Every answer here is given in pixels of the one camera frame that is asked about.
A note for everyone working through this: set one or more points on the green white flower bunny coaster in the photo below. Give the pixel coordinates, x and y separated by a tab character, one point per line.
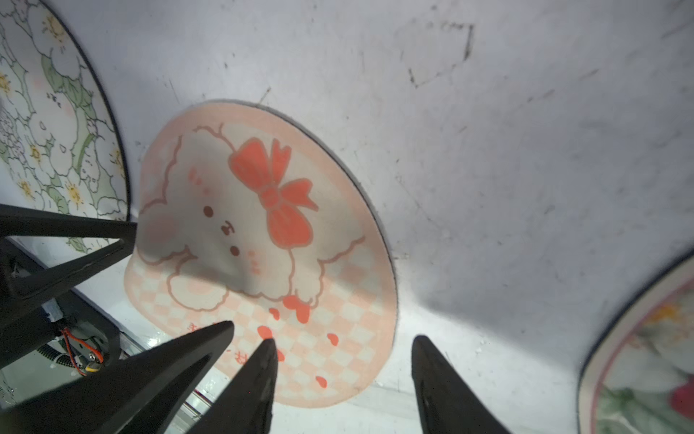
59	140

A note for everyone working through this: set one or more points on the red rose round coaster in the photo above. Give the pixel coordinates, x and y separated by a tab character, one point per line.
639	376

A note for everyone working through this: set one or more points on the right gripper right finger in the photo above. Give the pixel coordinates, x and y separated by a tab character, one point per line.
446	403

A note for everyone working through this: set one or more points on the pink bunny bow coaster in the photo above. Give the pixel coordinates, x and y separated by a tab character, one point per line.
247	218

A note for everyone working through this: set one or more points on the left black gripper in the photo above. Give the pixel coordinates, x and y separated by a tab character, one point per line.
41	310

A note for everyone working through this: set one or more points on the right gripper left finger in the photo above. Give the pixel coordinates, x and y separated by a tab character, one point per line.
245	406

